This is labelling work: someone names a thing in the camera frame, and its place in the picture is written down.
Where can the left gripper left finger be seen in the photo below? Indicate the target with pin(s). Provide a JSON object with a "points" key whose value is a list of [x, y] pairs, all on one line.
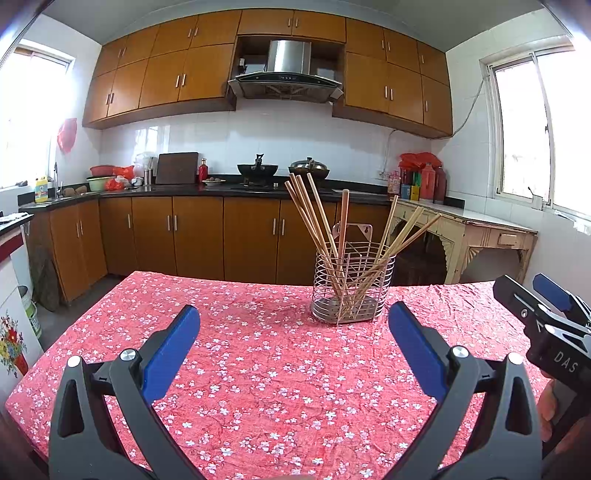
{"points": [[84, 443]]}

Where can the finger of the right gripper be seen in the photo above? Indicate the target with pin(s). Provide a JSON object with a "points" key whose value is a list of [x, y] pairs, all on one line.
{"points": [[520, 302], [572, 306]]}

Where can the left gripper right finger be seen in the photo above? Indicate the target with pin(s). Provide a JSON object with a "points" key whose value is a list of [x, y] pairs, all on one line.
{"points": [[505, 442]]}

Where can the wooden chopstick seven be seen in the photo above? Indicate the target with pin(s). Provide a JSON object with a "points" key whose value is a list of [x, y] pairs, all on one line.
{"points": [[373, 303]]}

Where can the wooden chopstick six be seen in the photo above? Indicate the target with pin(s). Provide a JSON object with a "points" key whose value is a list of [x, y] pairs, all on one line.
{"points": [[381, 253]]}

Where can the wooden chopstick eight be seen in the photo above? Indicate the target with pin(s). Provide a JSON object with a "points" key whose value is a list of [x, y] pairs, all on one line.
{"points": [[356, 291]]}

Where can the wooden chopstick five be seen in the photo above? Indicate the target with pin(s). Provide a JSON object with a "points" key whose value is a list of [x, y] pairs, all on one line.
{"points": [[343, 221]]}

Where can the wooden chopstick four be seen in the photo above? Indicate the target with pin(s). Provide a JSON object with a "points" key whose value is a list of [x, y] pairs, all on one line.
{"points": [[325, 222]]}

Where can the wooden chopstick three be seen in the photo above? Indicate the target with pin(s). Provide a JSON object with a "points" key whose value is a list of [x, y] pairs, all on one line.
{"points": [[318, 226]]}

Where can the wooden chopstick two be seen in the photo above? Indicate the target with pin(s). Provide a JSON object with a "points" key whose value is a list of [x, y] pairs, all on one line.
{"points": [[314, 226]]}

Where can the wooden chopstick one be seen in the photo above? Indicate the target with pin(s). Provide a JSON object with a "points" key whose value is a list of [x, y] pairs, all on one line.
{"points": [[309, 230]]}

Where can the wooden chopstick nine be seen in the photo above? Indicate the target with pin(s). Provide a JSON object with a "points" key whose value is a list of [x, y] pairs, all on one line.
{"points": [[402, 241]]}

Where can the person's right hand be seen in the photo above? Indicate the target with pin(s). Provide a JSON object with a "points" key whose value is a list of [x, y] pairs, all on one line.
{"points": [[547, 405]]}

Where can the cream wooden side table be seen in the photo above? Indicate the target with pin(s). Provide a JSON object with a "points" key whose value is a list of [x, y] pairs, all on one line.
{"points": [[465, 233]]}

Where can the red thermos pair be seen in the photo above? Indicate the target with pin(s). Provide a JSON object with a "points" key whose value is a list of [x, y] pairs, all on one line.
{"points": [[433, 184]]}

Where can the red floral tablecloth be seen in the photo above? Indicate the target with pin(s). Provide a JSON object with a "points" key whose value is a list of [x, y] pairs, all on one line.
{"points": [[268, 391]]}

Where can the lidded wok right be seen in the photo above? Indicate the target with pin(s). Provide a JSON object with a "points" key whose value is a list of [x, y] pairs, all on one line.
{"points": [[318, 170]]}

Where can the yellow detergent bottle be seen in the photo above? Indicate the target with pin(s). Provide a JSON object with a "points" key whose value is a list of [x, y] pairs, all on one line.
{"points": [[41, 190]]}

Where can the upper wooden cabinets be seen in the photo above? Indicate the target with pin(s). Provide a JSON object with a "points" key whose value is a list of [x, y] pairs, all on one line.
{"points": [[208, 62]]}

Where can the wooden cabinets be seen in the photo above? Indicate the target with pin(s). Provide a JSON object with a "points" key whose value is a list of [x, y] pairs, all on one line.
{"points": [[208, 62], [245, 239]]}

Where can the green and red basins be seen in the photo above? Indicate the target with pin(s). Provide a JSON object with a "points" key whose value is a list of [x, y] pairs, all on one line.
{"points": [[110, 178]]}

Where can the lower wooden cabinets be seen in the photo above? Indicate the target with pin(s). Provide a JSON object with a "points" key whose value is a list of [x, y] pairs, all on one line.
{"points": [[245, 239]]}

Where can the dark cutting board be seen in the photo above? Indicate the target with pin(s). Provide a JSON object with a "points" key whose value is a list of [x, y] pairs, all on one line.
{"points": [[177, 168]]}

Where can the black wok left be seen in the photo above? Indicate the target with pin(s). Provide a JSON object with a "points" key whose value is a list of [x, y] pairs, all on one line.
{"points": [[258, 173]]}

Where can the red bottle on counter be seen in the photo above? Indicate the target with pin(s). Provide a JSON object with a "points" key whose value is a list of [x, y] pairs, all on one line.
{"points": [[202, 172]]}

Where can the steel range hood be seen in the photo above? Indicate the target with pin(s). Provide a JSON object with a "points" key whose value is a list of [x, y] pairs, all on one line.
{"points": [[288, 69]]}

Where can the wire utensil holder basket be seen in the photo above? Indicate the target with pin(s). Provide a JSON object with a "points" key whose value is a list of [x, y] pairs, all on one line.
{"points": [[327, 288]]}

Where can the right window frame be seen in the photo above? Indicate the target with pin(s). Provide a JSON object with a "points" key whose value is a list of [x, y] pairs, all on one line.
{"points": [[539, 98]]}

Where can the red plastic bag on wall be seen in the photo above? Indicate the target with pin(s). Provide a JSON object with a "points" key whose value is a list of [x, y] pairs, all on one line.
{"points": [[67, 135]]}

